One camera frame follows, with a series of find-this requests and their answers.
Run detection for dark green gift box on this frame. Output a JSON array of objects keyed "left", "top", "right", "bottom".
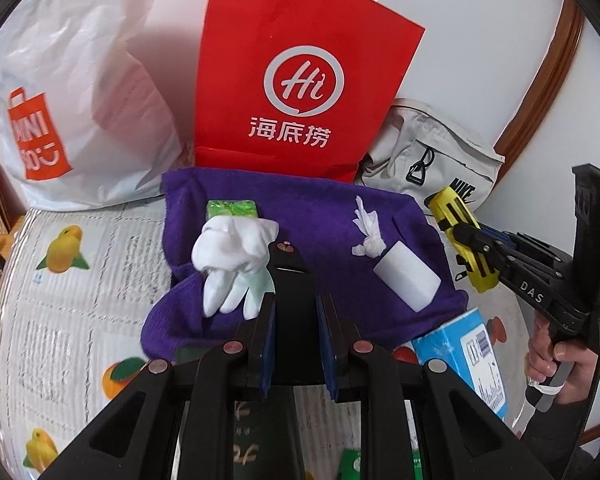
[{"left": 232, "top": 385, "right": 303, "bottom": 480}]

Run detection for purple towel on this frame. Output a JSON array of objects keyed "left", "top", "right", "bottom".
[{"left": 141, "top": 167, "right": 468, "bottom": 366}]

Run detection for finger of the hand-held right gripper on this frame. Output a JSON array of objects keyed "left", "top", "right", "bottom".
[
  {"left": 452, "top": 224, "right": 520, "bottom": 275},
  {"left": 479, "top": 226, "right": 529, "bottom": 255}
]

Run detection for fruit print tablecloth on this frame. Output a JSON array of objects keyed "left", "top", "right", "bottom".
[{"left": 0, "top": 195, "right": 536, "bottom": 480}]

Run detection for blue tissue pack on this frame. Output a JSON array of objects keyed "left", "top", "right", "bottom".
[{"left": 411, "top": 308, "right": 511, "bottom": 421}]

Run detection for grey waist bag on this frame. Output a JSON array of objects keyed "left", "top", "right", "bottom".
[{"left": 355, "top": 98, "right": 506, "bottom": 211}]

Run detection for green tissue pack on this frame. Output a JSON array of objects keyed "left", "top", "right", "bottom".
[{"left": 206, "top": 199, "right": 259, "bottom": 221}]

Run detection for small green packet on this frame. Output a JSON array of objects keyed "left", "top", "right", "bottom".
[{"left": 339, "top": 447, "right": 377, "bottom": 480}]

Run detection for person's right hand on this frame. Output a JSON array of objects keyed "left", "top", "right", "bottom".
[{"left": 526, "top": 327, "right": 600, "bottom": 405}]

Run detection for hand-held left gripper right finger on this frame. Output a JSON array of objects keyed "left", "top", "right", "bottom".
[{"left": 316, "top": 294, "right": 556, "bottom": 480}]

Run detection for wooden door frame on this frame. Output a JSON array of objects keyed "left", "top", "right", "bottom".
[{"left": 495, "top": 0, "right": 588, "bottom": 181}]

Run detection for person's right forearm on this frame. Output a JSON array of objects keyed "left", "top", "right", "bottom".
[{"left": 517, "top": 395, "right": 598, "bottom": 466}]

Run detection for red paper shopping bag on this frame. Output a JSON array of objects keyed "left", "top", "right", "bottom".
[{"left": 192, "top": 0, "right": 426, "bottom": 183}]

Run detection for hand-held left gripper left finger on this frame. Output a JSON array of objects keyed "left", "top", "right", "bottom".
[{"left": 40, "top": 292, "right": 277, "bottom": 480}]

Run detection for white twisted tissue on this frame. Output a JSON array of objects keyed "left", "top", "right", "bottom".
[{"left": 351, "top": 195, "right": 387, "bottom": 258}]

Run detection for white plastic shopping bag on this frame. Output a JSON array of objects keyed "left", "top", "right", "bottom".
[{"left": 0, "top": 0, "right": 191, "bottom": 211}]

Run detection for white glove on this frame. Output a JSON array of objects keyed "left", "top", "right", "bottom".
[{"left": 191, "top": 216, "right": 281, "bottom": 320}]

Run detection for yellow utility knife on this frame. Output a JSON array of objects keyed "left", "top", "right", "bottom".
[{"left": 426, "top": 186, "right": 498, "bottom": 293}]

